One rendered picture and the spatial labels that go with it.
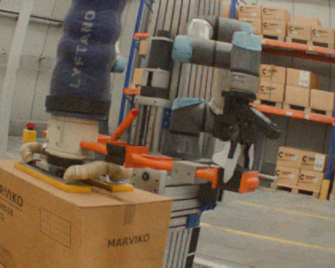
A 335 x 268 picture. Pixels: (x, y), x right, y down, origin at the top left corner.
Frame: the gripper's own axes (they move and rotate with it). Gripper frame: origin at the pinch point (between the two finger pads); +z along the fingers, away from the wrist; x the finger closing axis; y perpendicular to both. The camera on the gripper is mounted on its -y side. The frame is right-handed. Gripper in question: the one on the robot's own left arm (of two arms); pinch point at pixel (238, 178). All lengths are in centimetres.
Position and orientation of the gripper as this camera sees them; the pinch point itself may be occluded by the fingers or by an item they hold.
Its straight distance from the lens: 108.3
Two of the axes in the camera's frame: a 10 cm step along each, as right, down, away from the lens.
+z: -1.4, 9.9, 0.5
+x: -6.1, -0.5, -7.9
